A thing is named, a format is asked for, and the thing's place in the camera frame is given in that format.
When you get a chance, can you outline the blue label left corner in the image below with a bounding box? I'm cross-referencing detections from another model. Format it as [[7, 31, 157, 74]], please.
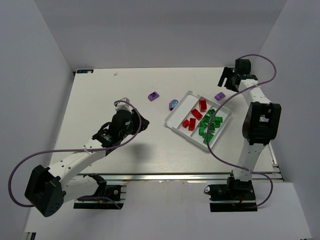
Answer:
[[76, 69, 94, 74]]

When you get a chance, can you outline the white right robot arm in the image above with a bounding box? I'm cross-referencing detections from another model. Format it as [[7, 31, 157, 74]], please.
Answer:
[[217, 56, 282, 185]]

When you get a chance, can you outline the purple arch lego brick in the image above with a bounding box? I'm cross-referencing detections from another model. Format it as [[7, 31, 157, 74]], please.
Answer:
[[147, 91, 160, 102]]

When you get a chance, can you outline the small green lego brick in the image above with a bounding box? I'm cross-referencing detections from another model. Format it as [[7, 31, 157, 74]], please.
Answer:
[[203, 138, 211, 144]]

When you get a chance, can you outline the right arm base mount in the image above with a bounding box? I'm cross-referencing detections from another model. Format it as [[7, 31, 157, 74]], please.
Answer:
[[203, 176, 258, 213]]

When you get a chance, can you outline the small red lego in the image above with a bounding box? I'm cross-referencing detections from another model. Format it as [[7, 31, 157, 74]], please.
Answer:
[[182, 119, 190, 128]]

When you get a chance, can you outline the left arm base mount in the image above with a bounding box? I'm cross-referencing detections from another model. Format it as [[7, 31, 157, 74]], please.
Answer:
[[73, 173, 127, 210]]

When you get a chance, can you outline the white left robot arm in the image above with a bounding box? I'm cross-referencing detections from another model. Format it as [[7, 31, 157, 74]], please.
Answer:
[[24, 110, 150, 217]]

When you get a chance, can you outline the red and green lego stack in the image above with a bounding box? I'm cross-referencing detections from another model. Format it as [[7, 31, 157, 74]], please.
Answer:
[[188, 118, 196, 131]]

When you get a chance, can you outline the green 2x4 lego plate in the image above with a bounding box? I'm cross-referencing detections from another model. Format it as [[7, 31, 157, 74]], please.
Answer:
[[212, 116, 223, 124]]

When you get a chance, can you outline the red lego brick top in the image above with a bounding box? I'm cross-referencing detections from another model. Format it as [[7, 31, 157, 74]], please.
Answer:
[[191, 109, 203, 120]]

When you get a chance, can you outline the white three-compartment tray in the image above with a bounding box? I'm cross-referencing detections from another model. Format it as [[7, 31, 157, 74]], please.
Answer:
[[164, 91, 232, 151]]

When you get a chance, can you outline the green 2x2 lego brick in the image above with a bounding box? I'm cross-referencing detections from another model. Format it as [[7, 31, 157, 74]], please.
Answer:
[[208, 122, 216, 133]]

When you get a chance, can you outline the purple paw print lego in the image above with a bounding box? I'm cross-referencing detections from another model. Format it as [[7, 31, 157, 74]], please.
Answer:
[[168, 99, 179, 111]]

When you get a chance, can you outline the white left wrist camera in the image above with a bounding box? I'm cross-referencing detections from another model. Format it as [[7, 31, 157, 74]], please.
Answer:
[[114, 97, 131, 112]]

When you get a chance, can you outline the aluminium table edge rail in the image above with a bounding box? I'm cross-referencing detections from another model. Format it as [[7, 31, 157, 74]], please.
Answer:
[[74, 172, 283, 183]]

